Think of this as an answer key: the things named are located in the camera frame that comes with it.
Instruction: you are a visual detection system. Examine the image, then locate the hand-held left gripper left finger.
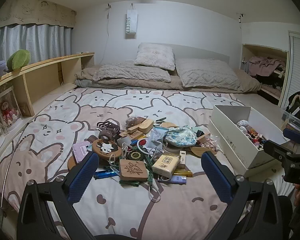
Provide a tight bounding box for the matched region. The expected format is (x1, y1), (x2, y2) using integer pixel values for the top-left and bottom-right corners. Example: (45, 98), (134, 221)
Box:
(16, 151), (100, 240)

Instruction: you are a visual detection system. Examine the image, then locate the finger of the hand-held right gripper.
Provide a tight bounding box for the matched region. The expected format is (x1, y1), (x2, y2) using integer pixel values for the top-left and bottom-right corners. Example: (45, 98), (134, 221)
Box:
(33, 128), (300, 142)
(264, 139), (297, 162)

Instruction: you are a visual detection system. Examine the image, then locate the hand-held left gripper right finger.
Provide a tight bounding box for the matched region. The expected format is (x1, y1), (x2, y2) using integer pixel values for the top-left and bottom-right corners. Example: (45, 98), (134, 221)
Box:
(201, 151), (283, 240)

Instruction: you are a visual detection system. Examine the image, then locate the white shoe box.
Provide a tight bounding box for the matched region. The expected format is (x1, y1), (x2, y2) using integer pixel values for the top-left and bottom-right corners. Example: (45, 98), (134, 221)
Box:
(209, 104), (290, 170)

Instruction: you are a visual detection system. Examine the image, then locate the purple lighter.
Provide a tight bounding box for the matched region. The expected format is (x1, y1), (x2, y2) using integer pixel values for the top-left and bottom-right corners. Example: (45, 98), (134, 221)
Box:
(158, 175), (188, 185)

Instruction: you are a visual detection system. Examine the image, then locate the cream block with printed label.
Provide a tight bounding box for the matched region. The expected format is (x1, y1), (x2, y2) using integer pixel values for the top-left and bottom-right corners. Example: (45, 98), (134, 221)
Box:
(152, 154), (182, 178)

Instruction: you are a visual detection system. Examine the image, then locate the blue white paper packet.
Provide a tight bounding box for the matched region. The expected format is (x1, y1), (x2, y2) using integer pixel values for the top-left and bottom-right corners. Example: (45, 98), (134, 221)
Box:
(147, 126), (169, 150)

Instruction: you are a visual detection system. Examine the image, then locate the clear plastic bin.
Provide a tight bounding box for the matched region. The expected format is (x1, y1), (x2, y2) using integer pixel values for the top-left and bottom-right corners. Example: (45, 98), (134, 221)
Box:
(280, 107), (300, 133)

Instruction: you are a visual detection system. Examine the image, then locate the plain round wooden coaster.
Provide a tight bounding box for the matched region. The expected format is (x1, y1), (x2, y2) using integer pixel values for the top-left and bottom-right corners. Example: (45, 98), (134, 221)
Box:
(67, 155), (85, 172)

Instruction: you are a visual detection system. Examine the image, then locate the blue lighter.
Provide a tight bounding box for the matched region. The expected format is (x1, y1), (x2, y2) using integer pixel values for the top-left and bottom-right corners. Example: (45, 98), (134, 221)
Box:
(94, 170), (120, 180)

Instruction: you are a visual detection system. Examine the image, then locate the pink card holder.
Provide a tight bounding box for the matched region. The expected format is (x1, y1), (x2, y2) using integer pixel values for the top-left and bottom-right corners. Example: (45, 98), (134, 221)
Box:
(72, 141), (95, 164)

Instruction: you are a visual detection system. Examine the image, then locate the boat-shaped wooden tray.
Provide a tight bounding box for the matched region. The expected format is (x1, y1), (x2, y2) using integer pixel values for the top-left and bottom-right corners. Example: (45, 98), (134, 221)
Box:
(190, 145), (217, 158)

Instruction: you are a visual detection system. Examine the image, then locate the black fleece-lined boot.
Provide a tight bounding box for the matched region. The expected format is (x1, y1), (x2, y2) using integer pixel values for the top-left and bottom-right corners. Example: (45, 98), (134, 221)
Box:
(286, 91), (300, 120)

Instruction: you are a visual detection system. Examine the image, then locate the bag of pink candies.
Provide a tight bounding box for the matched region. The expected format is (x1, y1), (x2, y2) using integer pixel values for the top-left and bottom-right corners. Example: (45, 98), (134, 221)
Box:
(199, 135), (220, 149)

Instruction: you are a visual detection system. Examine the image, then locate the round cow print coaster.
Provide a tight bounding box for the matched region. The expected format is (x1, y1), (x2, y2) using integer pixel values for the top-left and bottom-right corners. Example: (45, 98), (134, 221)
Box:
(92, 138), (122, 159)

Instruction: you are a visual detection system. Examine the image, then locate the square carved wooden coaster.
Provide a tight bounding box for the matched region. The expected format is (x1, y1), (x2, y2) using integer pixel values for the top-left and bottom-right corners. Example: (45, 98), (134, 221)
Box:
(119, 159), (150, 182)

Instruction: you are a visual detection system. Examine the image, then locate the floral fabric pouch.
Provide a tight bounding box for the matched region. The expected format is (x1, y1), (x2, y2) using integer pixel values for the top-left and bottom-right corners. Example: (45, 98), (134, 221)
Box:
(164, 127), (197, 147)

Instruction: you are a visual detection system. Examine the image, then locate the black gold round badge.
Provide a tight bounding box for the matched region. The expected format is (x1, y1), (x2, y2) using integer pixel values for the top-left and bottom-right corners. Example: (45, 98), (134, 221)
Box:
(128, 150), (144, 162)

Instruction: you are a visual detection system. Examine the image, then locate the dark clothes pile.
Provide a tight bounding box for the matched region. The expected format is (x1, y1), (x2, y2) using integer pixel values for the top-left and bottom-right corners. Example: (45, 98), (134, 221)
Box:
(256, 75), (284, 90)

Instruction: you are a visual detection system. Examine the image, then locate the dark hair claw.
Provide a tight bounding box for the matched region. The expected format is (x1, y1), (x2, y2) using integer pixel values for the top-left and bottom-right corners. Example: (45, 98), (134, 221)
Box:
(96, 121), (121, 137)

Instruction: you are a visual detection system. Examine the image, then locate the carved wooden tag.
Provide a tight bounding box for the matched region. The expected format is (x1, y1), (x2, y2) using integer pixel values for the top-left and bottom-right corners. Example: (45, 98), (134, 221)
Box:
(120, 130), (143, 142)

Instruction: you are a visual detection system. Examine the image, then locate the white louvred door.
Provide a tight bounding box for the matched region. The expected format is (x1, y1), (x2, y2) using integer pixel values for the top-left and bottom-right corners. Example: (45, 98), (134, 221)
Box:
(281, 31), (300, 108)

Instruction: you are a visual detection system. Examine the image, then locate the brown thing in clear bag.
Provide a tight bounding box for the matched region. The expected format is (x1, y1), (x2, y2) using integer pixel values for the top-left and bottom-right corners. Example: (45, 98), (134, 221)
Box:
(126, 116), (143, 128)

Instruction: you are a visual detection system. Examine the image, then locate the pink clothes pile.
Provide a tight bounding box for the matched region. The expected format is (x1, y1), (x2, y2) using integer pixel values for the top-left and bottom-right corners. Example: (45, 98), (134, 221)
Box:
(241, 56), (287, 77)

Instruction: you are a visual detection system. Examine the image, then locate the wooden comb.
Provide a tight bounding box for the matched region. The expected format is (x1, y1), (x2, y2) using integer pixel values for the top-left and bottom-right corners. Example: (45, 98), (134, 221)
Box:
(126, 120), (154, 134)

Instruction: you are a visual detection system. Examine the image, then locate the curved silver metal rod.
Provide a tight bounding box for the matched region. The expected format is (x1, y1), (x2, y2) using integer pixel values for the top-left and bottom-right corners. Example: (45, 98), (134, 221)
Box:
(0, 123), (28, 207)

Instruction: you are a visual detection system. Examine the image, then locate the wooden closet niche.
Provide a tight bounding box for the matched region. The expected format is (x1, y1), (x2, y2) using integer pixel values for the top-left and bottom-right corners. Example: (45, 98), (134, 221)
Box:
(241, 44), (289, 105)

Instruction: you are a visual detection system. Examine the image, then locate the clear display case with doll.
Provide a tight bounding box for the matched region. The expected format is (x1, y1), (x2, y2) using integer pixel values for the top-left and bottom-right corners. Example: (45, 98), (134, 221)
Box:
(0, 86), (23, 134)

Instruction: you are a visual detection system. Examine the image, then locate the grey knitted pillow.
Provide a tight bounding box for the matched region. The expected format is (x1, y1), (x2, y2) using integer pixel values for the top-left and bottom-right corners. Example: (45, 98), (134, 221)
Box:
(175, 59), (244, 90)
(92, 63), (172, 83)

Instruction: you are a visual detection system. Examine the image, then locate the wooden bedside shelf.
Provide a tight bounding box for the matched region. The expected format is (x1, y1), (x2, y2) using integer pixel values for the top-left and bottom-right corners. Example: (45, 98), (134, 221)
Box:
(0, 52), (95, 178)

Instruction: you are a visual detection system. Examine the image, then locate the beige folded blanket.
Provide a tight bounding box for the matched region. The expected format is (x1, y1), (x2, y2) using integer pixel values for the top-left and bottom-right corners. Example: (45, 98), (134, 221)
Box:
(75, 67), (262, 94)

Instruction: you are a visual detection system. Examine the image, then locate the green plush toy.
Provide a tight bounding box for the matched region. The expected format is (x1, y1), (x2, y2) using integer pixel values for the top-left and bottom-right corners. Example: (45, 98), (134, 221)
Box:
(7, 49), (31, 71)

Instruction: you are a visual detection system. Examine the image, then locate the fluffy square pillow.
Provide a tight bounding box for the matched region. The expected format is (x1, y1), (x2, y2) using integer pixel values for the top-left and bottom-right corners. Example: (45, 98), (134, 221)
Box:
(134, 42), (176, 71)

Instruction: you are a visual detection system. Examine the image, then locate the pale blue curtain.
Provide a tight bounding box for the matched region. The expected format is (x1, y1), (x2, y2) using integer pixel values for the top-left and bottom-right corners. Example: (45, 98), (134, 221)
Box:
(0, 25), (73, 67)

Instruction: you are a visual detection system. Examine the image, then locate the white hanging paper bag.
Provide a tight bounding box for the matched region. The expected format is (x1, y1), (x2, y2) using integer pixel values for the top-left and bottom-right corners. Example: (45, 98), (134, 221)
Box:
(126, 4), (138, 40)

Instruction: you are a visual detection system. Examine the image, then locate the beige printed curtain valance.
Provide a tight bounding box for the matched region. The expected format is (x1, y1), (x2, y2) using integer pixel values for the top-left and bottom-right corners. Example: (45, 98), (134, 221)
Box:
(0, 0), (77, 29)

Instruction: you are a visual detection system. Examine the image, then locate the brown fluffy hair tie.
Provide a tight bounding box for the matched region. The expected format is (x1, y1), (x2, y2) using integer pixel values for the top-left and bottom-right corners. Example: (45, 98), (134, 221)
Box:
(99, 129), (115, 140)

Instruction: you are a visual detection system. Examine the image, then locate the white plastic ring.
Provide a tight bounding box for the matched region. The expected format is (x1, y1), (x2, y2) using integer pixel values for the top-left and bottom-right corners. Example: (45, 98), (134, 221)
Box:
(137, 138), (157, 155)

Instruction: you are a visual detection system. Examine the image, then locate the white cord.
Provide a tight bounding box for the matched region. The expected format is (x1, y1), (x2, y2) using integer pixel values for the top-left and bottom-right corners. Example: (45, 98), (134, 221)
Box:
(146, 180), (163, 203)

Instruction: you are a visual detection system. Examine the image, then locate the wall hook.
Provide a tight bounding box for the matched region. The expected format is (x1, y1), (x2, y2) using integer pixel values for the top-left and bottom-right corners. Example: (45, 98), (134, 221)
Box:
(237, 12), (245, 30)

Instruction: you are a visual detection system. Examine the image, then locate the white wall cable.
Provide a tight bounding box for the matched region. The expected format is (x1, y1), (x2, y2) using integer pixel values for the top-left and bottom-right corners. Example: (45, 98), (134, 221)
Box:
(100, 3), (112, 67)

